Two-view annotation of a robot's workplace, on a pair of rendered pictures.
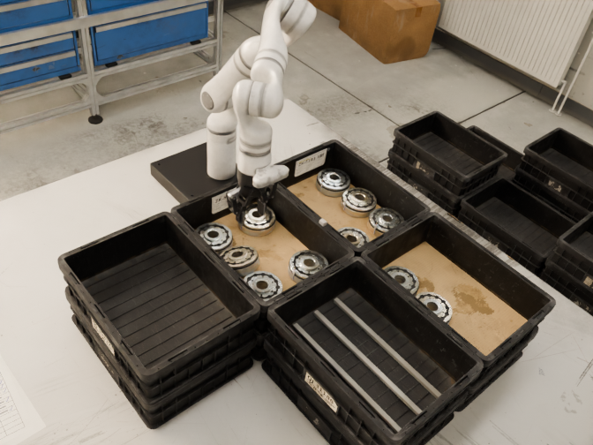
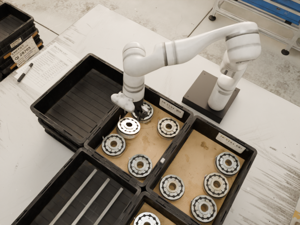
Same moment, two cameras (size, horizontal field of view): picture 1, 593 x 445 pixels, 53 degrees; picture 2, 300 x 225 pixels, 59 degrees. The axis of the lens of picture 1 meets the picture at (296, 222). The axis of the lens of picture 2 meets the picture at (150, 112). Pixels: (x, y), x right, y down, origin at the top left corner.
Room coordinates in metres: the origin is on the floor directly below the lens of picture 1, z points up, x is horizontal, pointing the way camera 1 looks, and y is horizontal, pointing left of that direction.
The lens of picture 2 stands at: (0.99, -0.41, 1.92)
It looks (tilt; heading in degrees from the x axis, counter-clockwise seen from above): 59 degrees down; 75
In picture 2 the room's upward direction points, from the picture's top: 6 degrees clockwise
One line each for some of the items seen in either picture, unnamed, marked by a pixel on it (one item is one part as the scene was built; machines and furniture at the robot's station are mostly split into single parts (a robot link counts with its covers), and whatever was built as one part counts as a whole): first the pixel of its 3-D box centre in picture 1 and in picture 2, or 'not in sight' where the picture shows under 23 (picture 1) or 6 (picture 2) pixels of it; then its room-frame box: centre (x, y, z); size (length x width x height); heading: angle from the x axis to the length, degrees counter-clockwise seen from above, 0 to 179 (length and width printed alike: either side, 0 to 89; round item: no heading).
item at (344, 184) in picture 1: (334, 178); (227, 163); (1.44, -0.09, 0.86); 0.10 x 0.10 x 0.01
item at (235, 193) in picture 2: (344, 192); (203, 169); (1.31, -0.12, 0.92); 0.40 x 0.30 x 0.02; 47
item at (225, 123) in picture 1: (222, 106); (231, 73); (1.53, 0.27, 1.00); 0.09 x 0.09 x 0.17; 53
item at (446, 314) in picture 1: (431, 307); not in sight; (0.99, -0.36, 0.86); 0.10 x 0.10 x 0.01
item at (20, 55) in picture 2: not in sight; (25, 51); (0.39, 1.09, 0.41); 0.31 x 0.02 x 0.16; 47
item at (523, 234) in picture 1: (506, 244); not in sight; (1.89, -0.89, 0.31); 0.40 x 0.30 x 0.34; 47
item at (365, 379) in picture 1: (368, 352); (78, 214); (0.82, -0.21, 0.87); 0.40 x 0.30 x 0.11; 47
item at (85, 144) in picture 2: (260, 234); (141, 130); (1.09, 0.08, 0.92); 0.40 x 0.30 x 0.02; 47
